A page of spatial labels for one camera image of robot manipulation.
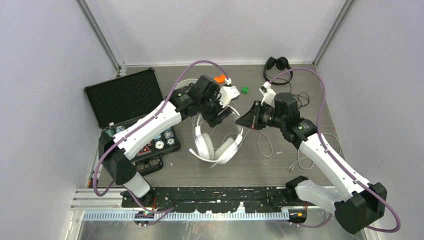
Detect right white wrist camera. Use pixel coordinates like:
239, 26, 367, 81
259, 81, 276, 106

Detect black poker chip case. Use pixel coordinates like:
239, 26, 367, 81
84, 67, 181, 176

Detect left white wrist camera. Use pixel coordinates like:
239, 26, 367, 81
219, 78, 241, 109

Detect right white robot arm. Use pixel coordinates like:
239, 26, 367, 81
236, 92, 387, 234

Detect white round gaming headphones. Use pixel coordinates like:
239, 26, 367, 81
188, 106, 244, 166

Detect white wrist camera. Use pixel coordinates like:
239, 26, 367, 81
219, 78, 241, 109
259, 81, 276, 106

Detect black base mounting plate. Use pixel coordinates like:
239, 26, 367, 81
120, 186, 313, 214

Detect orange curved plastic piece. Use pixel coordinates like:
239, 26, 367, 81
213, 74, 227, 84

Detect black small headphones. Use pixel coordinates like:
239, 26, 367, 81
263, 56, 311, 110

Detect purple cable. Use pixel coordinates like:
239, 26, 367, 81
92, 59, 233, 198
268, 68, 402, 233

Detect white grey angular headphones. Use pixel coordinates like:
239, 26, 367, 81
175, 78, 198, 92

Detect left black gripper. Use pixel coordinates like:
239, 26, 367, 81
199, 89, 232, 127

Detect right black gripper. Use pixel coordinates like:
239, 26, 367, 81
236, 100, 286, 130

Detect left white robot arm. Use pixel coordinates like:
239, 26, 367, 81
94, 75, 241, 207

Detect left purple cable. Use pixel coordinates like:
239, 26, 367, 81
92, 59, 233, 198

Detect green toy brick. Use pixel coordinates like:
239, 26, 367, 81
241, 86, 249, 94

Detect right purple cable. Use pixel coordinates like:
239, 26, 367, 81
268, 68, 402, 233

